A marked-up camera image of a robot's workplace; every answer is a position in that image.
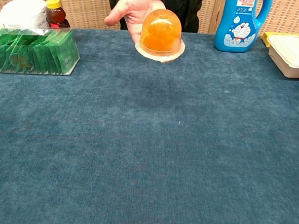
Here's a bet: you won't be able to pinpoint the person's bare hand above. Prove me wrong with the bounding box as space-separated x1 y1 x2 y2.
102 0 165 45

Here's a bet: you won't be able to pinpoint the orange jelly cup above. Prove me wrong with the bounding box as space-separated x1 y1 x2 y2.
133 7 188 65

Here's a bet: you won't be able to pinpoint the woven folding screen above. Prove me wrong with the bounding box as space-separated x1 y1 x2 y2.
0 0 299 42

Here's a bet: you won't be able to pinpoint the person's black jacket torso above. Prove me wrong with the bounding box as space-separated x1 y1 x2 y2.
105 0 206 35

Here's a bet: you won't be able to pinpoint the honey bottle yellow cap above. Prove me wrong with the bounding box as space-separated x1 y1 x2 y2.
44 0 73 31

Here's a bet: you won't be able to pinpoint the blue detergent bottle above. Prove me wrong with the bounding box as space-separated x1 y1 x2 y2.
213 0 274 55

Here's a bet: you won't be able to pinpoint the clear box green sachets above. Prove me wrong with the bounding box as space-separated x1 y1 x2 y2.
0 23 83 79

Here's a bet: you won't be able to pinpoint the white plastic jar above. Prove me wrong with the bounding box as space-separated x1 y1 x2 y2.
0 0 52 32

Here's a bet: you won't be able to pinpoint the yellow plastic tray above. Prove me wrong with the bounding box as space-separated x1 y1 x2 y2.
259 30 299 50

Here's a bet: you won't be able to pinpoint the blue table cloth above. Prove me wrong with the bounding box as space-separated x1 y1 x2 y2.
0 21 299 224

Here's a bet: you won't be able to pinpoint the beige lidded lunch box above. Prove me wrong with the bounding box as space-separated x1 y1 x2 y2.
265 32 299 79

